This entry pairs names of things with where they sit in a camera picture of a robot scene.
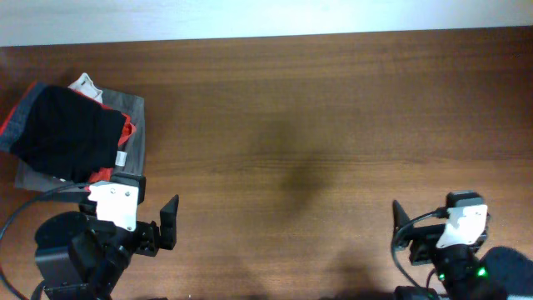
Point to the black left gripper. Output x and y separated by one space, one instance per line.
152 238

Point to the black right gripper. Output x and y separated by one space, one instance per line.
425 243

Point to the black leggings red waistband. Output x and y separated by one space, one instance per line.
31 131

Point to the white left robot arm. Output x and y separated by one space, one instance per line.
82 254

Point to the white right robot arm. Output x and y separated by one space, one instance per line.
503 273

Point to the grey folded garment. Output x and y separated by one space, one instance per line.
134 147

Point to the red printed t-shirt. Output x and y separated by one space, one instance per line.
106 155

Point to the white folded garment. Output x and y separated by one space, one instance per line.
87 85

